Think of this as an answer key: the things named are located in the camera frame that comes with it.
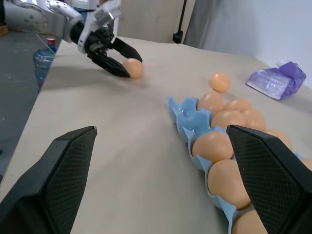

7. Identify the brown board panel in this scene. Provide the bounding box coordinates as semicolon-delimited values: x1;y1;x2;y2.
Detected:
117;0;196;45

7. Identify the blue egg carton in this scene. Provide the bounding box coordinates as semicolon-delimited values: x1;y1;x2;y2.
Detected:
166;96;312;234

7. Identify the brown egg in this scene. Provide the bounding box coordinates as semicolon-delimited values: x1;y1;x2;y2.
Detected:
210;109;246;130
210;72;231;93
207;158;252;211
241;108;267;131
196;92;225;114
231;209;269;234
223;98;252;113
192;131;235;164
301;158;312;172
121;58;145;79

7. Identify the thin white cable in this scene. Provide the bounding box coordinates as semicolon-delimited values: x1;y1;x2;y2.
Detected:
36;33;56;53

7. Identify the blue water jug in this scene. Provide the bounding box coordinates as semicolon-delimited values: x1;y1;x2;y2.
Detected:
32;37;58;94

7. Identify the purple plastic bag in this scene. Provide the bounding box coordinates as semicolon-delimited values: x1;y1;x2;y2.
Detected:
246;61;307;101

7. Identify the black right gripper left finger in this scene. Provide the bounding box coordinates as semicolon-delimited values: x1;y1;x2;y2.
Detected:
0;126;98;234

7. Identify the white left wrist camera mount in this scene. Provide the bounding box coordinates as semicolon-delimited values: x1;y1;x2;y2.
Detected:
77;0;122;55

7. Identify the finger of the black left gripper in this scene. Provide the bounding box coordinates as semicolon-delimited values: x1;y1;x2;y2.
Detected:
87;49;132;79
111;37;144;64

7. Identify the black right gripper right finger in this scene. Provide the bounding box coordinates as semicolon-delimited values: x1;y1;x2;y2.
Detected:
226;124;312;234

